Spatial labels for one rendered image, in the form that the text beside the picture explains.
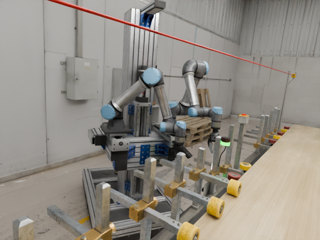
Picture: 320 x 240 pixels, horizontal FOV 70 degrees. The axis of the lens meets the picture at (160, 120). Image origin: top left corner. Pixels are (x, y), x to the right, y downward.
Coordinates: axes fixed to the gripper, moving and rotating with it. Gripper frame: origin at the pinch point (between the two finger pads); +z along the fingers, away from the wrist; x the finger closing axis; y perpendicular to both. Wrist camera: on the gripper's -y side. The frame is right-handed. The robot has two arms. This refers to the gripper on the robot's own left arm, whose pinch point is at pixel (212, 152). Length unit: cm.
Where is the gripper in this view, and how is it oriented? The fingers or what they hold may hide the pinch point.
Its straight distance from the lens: 185.7
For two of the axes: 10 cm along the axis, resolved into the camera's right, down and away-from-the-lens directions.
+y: 2.9, -1.7, 9.4
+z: -0.7, 9.8, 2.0
